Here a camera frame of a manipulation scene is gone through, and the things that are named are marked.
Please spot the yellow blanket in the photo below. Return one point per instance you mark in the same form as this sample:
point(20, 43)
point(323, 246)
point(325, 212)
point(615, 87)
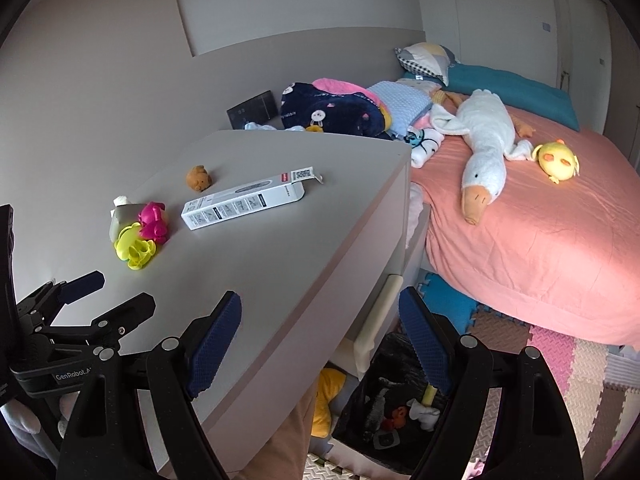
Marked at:
point(386, 117)

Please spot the person's left hand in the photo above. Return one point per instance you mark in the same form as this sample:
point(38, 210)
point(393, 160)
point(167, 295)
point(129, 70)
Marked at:
point(22, 422)

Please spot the teal pillow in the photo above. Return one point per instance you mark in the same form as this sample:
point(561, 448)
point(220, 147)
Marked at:
point(510, 87)

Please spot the small brown plush toy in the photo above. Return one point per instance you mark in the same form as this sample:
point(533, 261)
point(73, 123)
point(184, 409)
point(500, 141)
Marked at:
point(198, 179)

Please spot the bed with pink sheet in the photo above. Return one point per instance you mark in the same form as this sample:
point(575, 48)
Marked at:
point(540, 240)

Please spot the black lined bin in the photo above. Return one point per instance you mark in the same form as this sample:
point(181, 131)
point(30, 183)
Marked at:
point(395, 355)

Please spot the white door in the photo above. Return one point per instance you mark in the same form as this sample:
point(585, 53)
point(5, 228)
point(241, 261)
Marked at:
point(580, 35)

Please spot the yellow-green plastic toy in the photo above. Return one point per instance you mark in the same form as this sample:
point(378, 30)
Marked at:
point(132, 247)

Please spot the white printed cloth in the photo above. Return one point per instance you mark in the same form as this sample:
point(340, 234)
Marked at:
point(425, 145)

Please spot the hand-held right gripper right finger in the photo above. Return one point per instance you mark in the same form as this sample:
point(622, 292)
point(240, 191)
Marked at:
point(425, 350)

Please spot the light blue blanket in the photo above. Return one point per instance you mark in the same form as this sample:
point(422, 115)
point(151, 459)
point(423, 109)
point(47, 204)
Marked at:
point(400, 102)

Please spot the pink blanket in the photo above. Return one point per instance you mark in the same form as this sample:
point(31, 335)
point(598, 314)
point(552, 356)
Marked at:
point(330, 84)

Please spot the white carton box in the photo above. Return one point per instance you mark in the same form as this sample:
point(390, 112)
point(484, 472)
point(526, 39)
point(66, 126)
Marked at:
point(240, 205)

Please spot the person's leg beige pants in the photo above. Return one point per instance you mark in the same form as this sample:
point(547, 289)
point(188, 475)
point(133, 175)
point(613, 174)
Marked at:
point(280, 440)

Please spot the grey tissue box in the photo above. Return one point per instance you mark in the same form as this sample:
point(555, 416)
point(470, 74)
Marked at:
point(120, 220)

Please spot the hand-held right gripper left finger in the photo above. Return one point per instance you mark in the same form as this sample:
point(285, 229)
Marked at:
point(215, 350)

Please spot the pink plastic toy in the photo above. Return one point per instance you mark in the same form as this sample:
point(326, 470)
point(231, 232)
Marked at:
point(152, 220)

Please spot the small yellow toy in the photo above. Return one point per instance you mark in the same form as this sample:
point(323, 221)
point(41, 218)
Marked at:
point(314, 128)

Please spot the foam puzzle floor mats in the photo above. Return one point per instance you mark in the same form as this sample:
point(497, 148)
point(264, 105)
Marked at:
point(500, 330)

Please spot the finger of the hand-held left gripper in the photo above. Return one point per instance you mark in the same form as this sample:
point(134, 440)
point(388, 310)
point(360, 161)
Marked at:
point(125, 310)
point(82, 282)

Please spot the yellow bear plush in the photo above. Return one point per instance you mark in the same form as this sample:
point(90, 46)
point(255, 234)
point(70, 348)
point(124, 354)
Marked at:
point(325, 395)

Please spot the white goose plush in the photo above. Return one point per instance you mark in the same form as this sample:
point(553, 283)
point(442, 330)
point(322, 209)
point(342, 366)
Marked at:
point(482, 155)

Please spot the navy printed blanket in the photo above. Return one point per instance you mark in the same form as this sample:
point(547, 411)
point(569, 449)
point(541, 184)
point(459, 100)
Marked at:
point(325, 107)

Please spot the yellow chick plush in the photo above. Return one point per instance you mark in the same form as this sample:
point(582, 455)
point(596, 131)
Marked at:
point(557, 162)

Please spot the small white cloth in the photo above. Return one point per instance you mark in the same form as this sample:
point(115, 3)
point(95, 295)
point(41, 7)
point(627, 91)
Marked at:
point(255, 126)

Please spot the patchwork pillow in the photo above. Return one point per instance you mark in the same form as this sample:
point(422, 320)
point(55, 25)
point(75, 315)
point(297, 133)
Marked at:
point(425, 57)

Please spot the black box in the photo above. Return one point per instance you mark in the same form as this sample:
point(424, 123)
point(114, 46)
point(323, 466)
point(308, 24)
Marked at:
point(250, 107)

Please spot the yellow patterned cushion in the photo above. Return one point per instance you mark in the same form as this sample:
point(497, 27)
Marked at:
point(445, 97)

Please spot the pink fluffy cloth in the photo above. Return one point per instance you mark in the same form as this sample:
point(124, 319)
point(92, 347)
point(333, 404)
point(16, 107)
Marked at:
point(412, 210)

